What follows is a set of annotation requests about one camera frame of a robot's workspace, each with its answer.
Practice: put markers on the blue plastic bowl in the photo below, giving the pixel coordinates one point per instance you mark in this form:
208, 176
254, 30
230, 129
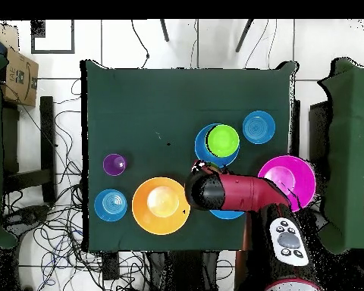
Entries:
200, 148
227, 214

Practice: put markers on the green plastic bowl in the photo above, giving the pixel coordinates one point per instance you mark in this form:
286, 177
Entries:
224, 141

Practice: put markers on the large pink plastic bowl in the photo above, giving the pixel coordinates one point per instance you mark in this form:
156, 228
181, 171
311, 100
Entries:
294, 178

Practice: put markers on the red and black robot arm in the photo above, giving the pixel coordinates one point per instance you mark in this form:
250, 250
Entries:
245, 194

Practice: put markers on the large orange plastic bowl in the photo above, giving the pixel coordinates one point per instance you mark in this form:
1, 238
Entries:
161, 203

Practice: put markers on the translucent blue shallow bowl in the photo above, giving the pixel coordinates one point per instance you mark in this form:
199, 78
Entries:
258, 127
110, 205

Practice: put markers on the dark green table cloth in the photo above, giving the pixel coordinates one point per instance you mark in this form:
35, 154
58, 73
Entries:
154, 100

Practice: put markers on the purple plastic cup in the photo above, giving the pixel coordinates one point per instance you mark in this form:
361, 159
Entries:
112, 165

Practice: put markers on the black table foot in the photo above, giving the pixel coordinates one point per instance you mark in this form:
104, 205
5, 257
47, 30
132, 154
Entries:
110, 266

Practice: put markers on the dark grey tripod leg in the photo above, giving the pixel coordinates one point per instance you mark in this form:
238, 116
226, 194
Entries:
165, 30
244, 36

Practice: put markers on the cardboard box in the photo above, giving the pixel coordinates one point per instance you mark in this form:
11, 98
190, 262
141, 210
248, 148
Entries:
19, 78

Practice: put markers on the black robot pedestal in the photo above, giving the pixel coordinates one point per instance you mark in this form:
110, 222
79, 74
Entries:
185, 272

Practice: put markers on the black stool frame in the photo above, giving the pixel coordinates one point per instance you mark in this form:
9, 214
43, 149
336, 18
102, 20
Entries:
47, 136

